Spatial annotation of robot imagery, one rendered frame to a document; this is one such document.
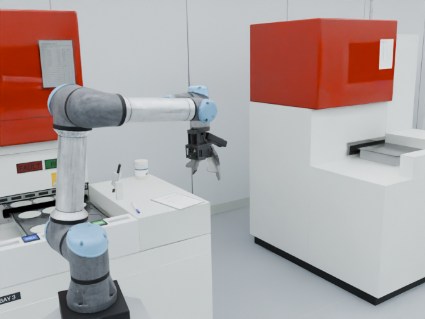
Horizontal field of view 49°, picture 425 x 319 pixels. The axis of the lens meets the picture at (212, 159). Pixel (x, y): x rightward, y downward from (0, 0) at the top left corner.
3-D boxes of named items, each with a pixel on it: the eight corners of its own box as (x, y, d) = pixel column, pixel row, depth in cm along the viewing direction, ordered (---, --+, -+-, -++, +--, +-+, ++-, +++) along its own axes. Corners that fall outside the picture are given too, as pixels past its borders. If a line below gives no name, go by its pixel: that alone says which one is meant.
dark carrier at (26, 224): (12, 214, 219) (12, 213, 218) (84, 200, 237) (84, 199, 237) (28, 237, 190) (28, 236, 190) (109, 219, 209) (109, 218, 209)
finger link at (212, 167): (210, 183, 172) (198, 161, 174) (221, 179, 176) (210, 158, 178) (214, 179, 170) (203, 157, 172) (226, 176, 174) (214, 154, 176)
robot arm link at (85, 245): (80, 285, 133) (76, 242, 129) (61, 267, 143) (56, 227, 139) (117, 271, 141) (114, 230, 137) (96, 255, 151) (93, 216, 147)
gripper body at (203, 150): (185, 159, 177) (183, 128, 174) (202, 155, 183) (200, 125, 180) (199, 162, 172) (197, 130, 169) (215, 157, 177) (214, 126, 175)
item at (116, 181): (111, 197, 217) (109, 169, 214) (119, 196, 220) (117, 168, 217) (116, 200, 213) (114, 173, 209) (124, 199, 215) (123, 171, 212)
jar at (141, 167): (133, 177, 252) (131, 160, 250) (145, 175, 256) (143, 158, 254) (138, 180, 247) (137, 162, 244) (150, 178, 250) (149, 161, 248)
